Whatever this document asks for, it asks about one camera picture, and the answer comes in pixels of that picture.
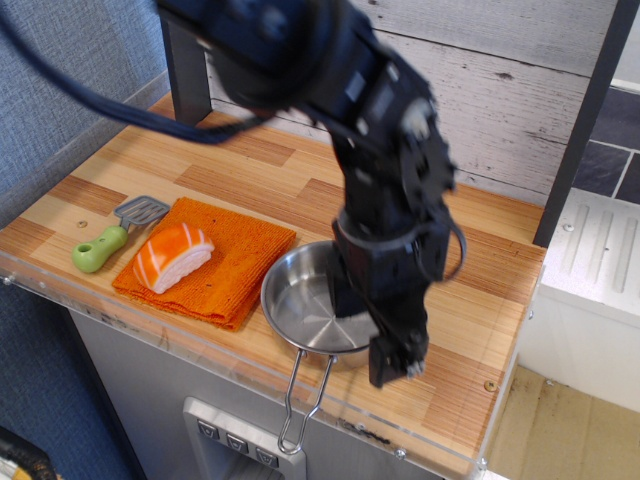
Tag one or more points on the clear acrylic table edge guard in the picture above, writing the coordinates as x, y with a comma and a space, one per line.
440, 420

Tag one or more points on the dark grey post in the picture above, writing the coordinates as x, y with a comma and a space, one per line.
187, 71
607, 61

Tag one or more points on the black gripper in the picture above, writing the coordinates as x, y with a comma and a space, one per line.
388, 279

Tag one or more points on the silver ice dispenser panel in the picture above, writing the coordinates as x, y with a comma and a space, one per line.
227, 447

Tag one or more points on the dark grey right post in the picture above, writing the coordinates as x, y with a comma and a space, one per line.
607, 61

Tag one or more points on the toy salmon sushi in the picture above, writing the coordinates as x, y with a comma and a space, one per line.
170, 256

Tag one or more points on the white toy sink unit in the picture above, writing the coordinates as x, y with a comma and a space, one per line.
583, 328

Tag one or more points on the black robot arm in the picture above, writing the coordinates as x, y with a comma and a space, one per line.
392, 234

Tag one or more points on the stainless steel pot with handle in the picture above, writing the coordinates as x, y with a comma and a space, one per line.
296, 301

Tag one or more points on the yellow black object at corner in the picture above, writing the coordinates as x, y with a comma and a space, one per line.
21, 459

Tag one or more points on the dark grey left post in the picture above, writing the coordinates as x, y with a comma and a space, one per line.
187, 71

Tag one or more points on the green handled grey toy spatula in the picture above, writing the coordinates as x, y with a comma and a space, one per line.
89, 257

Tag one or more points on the orange folded towel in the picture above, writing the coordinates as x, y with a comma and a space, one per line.
225, 288

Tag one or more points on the silver toy fridge cabinet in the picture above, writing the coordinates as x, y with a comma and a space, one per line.
148, 375

